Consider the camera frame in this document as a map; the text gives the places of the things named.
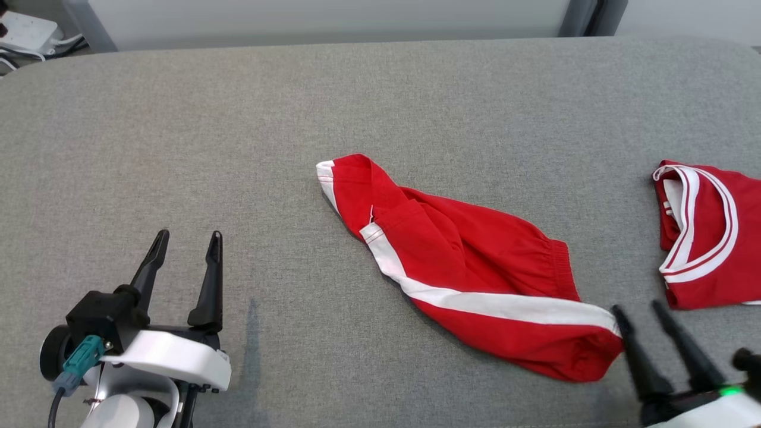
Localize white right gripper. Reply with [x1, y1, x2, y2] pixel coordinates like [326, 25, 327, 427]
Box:
[612, 300, 761, 428]

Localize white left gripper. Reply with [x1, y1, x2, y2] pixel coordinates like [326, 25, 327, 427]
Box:
[101, 229, 232, 428]

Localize red white T-shirt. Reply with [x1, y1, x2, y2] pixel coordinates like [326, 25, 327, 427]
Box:
[652, 159, 761, 311]

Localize red white shorts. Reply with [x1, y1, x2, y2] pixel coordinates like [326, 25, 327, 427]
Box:
[316, 153, 625, 383]

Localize white power strip with plug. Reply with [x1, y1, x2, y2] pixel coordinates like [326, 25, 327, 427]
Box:
[0, 11, 60, 54]

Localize teal connector camera cable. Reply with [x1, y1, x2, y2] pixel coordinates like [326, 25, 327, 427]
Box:
[48, 335, 108, 428]

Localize white floor cable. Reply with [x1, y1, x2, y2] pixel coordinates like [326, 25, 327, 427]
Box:
[0, 33, 85, 63]

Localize grey vertical frame post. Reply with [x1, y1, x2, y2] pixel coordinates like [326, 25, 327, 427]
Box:
[559, 0, 628, 38]

